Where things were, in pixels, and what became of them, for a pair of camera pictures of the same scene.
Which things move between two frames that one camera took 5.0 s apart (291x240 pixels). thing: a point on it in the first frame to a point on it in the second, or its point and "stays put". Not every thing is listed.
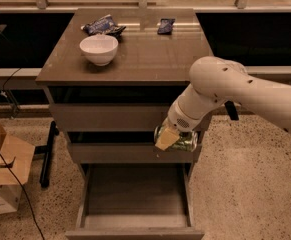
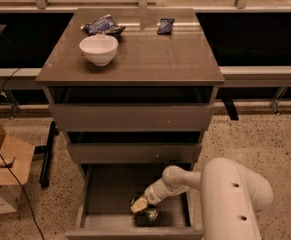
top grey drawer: x=113 y=107 stays put
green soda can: x=187 y=139 to x=146 y=216
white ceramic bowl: x=100 y=49 stays put
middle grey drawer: x=125 y=147 stays put
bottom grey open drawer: x=135 y=201 stays put
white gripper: x=179 y=120 to x=152 y=196
